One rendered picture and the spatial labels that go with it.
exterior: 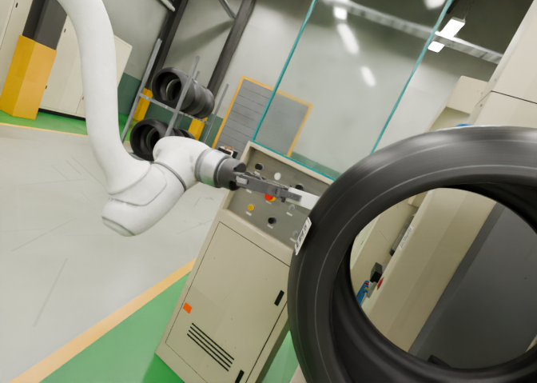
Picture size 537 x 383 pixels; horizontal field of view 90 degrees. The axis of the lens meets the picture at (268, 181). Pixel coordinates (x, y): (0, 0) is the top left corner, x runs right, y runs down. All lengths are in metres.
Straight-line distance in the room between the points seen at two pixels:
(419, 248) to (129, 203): 0.72
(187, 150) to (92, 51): 0.26
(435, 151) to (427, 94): 9.78
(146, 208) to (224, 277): 0.88
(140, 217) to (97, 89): 0.26
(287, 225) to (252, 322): 0.48
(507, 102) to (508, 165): 0.46
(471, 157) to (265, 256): 1.01
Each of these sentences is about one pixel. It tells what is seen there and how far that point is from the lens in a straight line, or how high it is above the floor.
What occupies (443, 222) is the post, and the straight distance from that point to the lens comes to 0.85.
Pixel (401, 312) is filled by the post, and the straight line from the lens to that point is 0.90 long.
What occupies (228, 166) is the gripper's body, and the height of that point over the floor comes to 1.22.
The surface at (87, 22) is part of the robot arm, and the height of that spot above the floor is 1.36.
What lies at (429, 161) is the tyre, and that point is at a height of 1.38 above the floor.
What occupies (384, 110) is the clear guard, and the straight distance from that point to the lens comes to 1.25.
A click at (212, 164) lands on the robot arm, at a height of 1.20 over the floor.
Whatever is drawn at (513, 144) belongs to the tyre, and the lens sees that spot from 0.48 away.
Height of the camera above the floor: 1.30
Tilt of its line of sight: 7 degrees down
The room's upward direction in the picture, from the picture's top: 25 degrees clockwise
